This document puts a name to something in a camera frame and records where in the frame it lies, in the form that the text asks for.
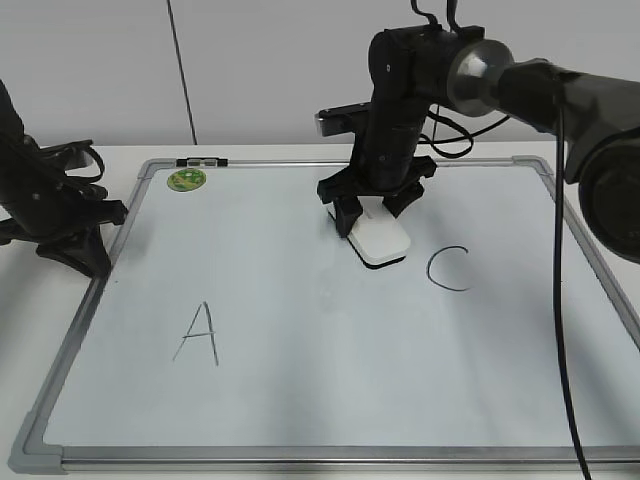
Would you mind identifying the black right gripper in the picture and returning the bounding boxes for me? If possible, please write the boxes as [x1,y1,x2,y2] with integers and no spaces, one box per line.
[317,95,435,238]

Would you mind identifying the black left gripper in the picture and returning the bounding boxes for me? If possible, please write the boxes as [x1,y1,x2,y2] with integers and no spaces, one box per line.
[1,165,127,278]

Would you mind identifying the white board eraser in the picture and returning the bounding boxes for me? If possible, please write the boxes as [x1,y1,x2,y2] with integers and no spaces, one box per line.
[343,197,411,270]

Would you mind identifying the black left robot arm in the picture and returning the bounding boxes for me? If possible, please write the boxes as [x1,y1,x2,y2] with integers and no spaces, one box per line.
[1,87,128,278]

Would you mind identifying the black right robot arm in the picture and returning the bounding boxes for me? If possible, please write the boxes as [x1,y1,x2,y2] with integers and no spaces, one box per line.
[317,24,639,262]

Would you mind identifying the round green magnet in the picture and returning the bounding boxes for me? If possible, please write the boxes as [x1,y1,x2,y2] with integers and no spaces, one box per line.
[167,168,207,192]

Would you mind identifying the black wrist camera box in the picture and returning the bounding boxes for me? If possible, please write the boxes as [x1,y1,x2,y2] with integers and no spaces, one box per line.
[314,102,370,137]

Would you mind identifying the black cables of left arm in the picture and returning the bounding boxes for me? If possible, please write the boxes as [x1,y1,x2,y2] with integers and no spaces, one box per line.
[19,133,109,200]

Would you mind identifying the white board with grey frame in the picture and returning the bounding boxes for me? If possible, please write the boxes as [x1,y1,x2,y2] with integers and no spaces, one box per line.
[9,155,640,474]

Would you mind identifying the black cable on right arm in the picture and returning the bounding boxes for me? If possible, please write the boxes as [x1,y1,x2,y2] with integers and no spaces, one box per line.
[409,0,594,480]

